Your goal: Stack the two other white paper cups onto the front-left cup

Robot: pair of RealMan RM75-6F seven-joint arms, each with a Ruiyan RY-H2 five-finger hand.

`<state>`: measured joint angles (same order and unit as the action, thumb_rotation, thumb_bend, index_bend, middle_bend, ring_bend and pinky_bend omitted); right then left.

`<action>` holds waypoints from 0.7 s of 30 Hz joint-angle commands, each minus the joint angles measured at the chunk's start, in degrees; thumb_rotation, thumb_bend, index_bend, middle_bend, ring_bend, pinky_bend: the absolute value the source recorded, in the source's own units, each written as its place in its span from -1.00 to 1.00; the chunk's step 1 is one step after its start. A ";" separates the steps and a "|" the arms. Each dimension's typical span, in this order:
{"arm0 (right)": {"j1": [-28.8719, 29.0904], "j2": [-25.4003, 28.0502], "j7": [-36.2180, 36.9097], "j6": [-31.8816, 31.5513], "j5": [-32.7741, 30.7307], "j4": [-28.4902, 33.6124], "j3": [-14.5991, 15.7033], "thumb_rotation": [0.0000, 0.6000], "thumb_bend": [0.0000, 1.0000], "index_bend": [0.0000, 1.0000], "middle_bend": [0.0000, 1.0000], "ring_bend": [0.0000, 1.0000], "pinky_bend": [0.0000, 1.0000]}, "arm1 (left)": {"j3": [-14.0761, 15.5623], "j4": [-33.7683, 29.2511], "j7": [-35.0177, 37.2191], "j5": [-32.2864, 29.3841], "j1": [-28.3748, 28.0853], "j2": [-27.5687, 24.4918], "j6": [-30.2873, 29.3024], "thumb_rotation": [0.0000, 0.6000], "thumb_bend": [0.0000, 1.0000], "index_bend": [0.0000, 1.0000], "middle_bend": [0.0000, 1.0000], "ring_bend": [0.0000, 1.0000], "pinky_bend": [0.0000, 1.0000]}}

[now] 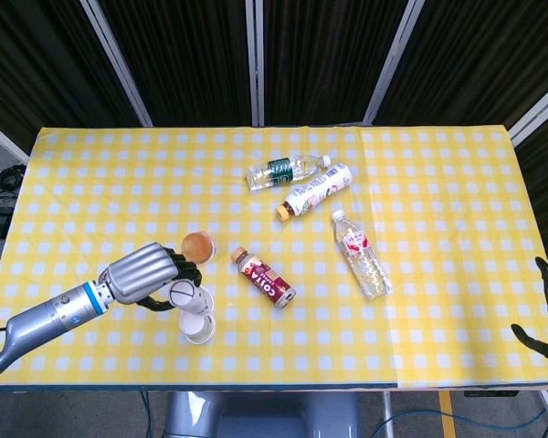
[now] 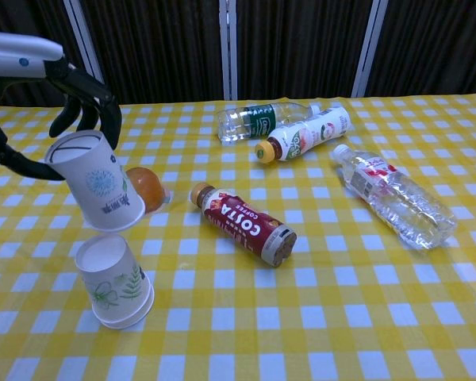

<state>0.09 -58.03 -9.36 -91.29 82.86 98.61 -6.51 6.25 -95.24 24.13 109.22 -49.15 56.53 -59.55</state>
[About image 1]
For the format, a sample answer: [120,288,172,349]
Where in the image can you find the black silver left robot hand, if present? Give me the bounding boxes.
[99,242,205,312]

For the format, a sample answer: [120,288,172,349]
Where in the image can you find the paper cup with line mark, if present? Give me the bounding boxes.
[168,280,216,317]

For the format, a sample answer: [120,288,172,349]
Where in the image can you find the paper cup with green flower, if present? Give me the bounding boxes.
[179,313,217,339]

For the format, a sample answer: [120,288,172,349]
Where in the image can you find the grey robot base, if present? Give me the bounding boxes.
[163,390,362,438]

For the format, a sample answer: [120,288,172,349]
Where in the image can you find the orange jelly cup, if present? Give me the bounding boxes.
[180,231,219,266]

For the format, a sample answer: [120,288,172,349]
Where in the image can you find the yellow white checkered tablecloth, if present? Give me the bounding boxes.
[0,125,548,390]

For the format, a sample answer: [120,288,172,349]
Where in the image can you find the red Costa coffee bottle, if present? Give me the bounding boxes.
[230,246,297,310]

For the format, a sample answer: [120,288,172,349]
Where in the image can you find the clear bottle with green label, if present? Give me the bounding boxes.
[245,153,332,192]

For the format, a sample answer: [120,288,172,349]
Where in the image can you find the white table leg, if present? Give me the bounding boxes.
[381,390,395,438]

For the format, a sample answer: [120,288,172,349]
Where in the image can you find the white milk tea bottle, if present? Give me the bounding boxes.
[275,162,353,224]

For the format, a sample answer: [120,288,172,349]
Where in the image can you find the clear bottle with red label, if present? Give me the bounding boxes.
[332,209,394,301]

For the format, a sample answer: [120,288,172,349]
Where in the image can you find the blue cable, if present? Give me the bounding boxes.
[139,390,165,438]
[374,403,548,438]

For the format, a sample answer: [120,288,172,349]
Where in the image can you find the black cable bundle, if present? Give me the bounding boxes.
[0,163,26,202]

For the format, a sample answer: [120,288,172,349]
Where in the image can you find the white partition post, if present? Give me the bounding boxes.
[506,86,548,148]
[245,0,266,128]
[0,113,31,165]
[362,0,428,125]
[79,0,153,128]

